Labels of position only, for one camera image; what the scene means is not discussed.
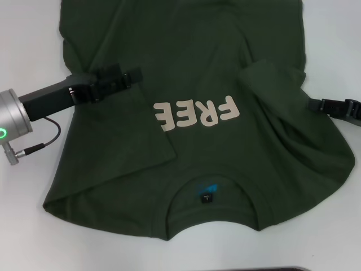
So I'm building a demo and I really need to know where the dark left arm cable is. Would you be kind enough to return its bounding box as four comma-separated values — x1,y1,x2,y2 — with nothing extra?
14,117,62,161

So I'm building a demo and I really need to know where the dark green T-shirt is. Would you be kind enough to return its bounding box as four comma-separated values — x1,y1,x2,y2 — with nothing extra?
42,0,356,242

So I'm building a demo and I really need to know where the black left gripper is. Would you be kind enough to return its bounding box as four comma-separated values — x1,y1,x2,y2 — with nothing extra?
17,63,144,123

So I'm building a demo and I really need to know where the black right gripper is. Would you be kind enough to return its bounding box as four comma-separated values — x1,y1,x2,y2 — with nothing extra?
308,98,361,128

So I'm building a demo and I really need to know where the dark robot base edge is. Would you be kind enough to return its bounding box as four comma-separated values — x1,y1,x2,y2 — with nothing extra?
241,265,311,271

